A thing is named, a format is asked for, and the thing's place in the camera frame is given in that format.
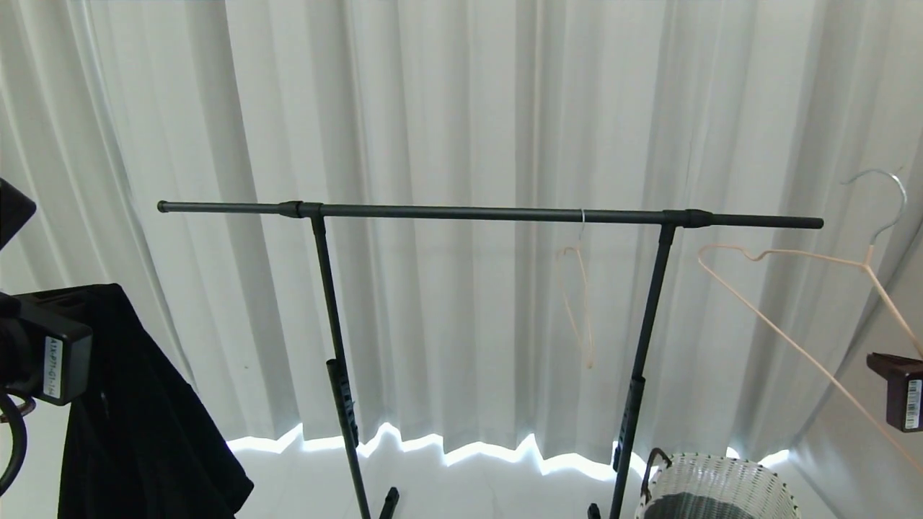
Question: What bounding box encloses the white curtain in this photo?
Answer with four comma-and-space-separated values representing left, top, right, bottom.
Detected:
0, 0, 923, 462

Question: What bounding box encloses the pink clothes hanger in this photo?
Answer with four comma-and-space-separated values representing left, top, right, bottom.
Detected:
555, 209, 596, 371
697, 168, 923, 475

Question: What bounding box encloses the black clothes rack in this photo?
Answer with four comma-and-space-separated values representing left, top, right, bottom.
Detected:
157, 200, 824, 519

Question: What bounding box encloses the black garment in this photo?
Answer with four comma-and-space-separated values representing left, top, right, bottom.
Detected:
58, 283, 255, 519

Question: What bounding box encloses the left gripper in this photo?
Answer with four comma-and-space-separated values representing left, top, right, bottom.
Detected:
0, 288, 94, 407

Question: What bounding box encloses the white laundry basket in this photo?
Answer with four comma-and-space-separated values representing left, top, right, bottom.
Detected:
635, 447, 801, 519

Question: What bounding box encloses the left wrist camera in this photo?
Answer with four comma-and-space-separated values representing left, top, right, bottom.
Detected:
0, 179, 38, 251

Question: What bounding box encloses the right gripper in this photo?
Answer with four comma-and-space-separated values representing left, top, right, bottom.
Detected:
867, 352, 923, 433

